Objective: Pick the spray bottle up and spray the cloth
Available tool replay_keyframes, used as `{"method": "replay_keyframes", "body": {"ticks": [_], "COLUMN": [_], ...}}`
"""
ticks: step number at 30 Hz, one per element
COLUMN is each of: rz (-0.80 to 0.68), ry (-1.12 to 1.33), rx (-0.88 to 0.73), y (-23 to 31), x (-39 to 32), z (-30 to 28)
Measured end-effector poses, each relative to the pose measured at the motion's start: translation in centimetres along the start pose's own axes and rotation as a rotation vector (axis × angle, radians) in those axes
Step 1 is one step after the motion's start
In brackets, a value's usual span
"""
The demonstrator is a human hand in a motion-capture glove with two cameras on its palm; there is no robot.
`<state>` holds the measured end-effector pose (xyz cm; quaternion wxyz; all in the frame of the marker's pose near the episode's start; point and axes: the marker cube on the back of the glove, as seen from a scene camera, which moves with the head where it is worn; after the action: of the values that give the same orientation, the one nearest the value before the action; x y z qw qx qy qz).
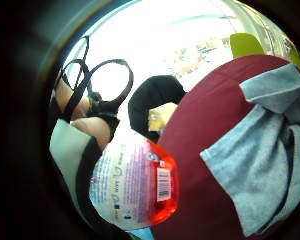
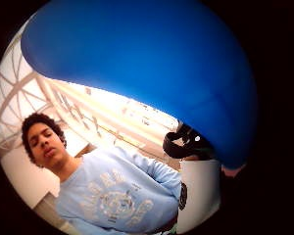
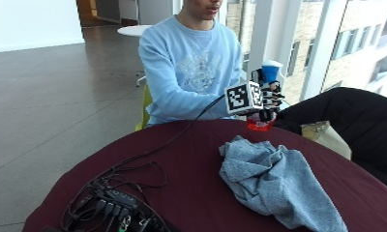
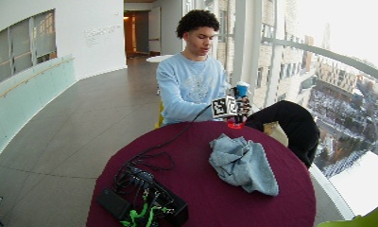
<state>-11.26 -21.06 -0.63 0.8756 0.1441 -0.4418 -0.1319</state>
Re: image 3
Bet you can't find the spray bottle with blue top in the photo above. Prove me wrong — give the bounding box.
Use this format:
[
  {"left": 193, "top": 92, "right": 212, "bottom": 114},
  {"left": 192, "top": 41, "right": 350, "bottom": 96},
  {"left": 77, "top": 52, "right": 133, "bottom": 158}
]
[{"left": 245, "top": 60, "right": 285, "bottom": 132}]

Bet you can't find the white cube with black markers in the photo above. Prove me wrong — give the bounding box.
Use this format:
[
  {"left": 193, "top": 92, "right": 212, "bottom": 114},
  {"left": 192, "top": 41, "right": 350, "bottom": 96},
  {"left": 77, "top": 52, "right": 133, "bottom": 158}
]
[{"left": 222, "top": 80, "right": 264, "bottom": 116}]

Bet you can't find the tan paper bag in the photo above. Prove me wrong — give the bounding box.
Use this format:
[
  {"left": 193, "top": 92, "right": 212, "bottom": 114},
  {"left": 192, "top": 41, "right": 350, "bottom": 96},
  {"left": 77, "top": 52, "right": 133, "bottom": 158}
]
[{"left": 298, "top": 120, "right": 353, "bottom": 161}]

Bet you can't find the white window pillar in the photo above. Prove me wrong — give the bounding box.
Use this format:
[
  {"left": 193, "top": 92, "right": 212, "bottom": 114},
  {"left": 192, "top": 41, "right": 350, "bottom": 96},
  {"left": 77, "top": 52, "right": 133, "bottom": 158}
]
[
  {"left": 246, "top": 0, "right": 306, "bottom": 98},
  {"left": 298, "top": 0, "right": 354, "bottom": 102}
]

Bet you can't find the black garment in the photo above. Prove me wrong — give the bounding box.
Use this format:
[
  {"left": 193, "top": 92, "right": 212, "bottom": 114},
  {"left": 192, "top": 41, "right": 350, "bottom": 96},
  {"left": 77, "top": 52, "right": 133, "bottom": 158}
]
[{"left": 273, "top": 86, "right": 387, "bottom": 195}]

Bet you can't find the person in light blue sweatshirt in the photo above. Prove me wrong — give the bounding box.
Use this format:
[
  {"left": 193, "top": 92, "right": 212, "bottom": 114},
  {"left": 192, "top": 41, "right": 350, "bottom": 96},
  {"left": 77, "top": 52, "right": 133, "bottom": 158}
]
[{"left": 136, "top": 0, "right": 245, "bottom": 127}]

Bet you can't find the grey towel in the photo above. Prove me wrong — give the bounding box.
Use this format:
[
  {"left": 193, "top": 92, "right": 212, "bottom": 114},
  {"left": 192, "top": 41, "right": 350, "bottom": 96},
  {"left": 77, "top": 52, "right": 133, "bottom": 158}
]
[{"left": 217, "top": 134, "right": 349, "bottom": 232}]

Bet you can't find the yellow-green chair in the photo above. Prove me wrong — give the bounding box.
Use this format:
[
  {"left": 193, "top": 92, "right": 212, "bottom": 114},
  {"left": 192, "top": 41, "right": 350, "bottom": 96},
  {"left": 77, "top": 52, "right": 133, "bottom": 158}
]
[{"left": 134, "top": 83, "right": 154, "bottom": 132}]

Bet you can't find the white metal furniture leg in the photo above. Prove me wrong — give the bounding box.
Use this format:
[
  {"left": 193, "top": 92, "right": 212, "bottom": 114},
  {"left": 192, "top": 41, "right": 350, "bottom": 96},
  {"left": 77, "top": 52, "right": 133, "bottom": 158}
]
[{"left": 134, "top": 70, "right": 148, "bottom": 88}]

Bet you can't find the dark red tablecloth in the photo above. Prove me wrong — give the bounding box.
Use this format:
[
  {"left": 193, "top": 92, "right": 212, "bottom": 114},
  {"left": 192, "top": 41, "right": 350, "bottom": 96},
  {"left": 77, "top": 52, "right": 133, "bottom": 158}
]
[{"left": 21, "top": 118, "right": 387, "bottom": 232}]

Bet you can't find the white round table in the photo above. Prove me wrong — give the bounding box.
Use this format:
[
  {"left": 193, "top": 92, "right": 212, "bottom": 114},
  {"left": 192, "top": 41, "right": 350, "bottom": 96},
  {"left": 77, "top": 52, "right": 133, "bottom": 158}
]
[{"left": 116, "top": 24, "right": 154, "bottom": 38}]

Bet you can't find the black hub with plugs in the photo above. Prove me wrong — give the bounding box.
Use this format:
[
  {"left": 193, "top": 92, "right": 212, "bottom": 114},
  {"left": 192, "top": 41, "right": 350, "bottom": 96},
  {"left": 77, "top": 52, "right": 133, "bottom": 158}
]
[{"left": 89, "top": 188, "right": 138, "bottom": 211}]

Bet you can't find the black electronics board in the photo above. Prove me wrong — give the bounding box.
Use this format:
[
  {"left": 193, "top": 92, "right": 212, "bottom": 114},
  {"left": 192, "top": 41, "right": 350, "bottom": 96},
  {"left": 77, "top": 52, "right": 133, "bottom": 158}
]
[{"left": 113, "top": 208, "right": 174, "bottom": 232}]

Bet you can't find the long black cable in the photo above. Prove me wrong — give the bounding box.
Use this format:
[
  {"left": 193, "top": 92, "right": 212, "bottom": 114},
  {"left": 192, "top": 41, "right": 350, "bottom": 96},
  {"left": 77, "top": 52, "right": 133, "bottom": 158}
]
[{"left": 109, "top": 94, "right": 226, "bottom": 172}]

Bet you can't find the tangle of black cables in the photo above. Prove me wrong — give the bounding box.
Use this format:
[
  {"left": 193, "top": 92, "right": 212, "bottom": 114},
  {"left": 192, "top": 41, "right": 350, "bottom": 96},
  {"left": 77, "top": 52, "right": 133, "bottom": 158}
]
[{"left": 60, "top": 159, "right": 170, "bottom": 232}]

